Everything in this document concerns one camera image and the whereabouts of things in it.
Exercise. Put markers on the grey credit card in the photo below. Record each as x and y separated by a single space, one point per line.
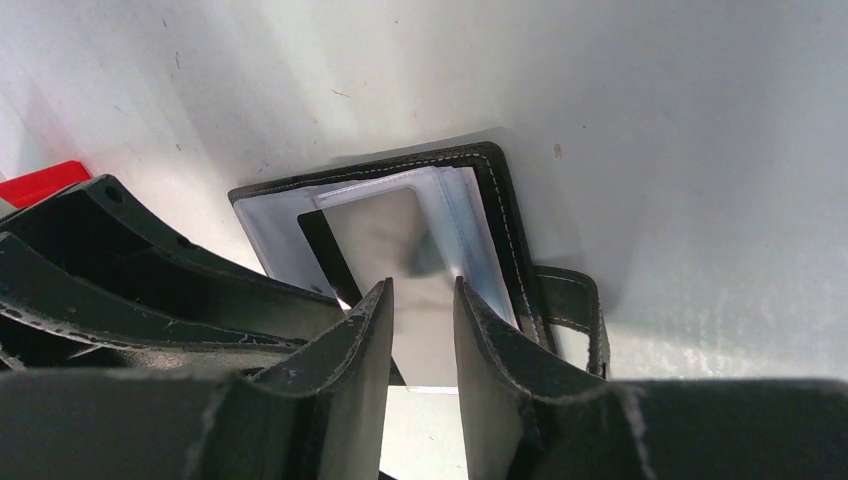
358 243

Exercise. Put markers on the black leather card holder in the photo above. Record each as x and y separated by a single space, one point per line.
467 195

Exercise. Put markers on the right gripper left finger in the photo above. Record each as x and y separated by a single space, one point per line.
318 414

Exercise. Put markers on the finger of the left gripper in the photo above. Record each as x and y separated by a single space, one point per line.
50 318
98 231

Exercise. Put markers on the right red bin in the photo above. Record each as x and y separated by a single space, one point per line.
29 189

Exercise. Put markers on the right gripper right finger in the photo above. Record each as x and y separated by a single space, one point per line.
527 414

